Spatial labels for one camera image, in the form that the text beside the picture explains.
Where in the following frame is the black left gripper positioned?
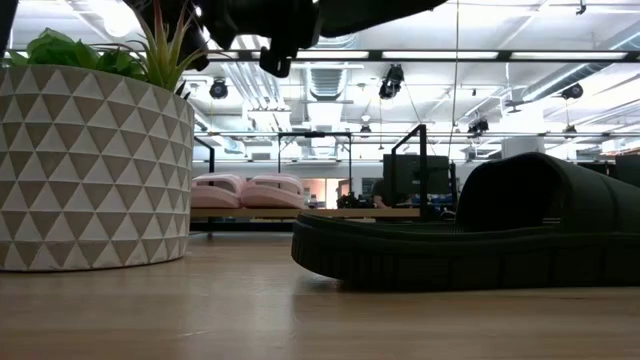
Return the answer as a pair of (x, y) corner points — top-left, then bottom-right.
(206, 0), (322, 79)

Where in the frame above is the pink rubber slide sandal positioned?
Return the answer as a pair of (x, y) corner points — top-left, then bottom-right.
(240, 172), (307, 210)
(190, 172), (247, 210)

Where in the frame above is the person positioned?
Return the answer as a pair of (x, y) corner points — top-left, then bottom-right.
(371, 178), (397, 210)

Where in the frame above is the black workstation with monitor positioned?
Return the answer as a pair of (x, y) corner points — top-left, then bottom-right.
(382, 153), (452, 209)

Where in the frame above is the succulent in triangle-patterned pot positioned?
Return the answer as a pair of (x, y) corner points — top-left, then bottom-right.
(0, 0), (217, 274)

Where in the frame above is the black background frame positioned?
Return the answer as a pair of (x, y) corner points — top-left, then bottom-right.
(276, 130), (353, 202)

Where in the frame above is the wooden shelf with wire frame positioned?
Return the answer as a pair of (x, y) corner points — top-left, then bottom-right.
(189, 124), (430, 237)

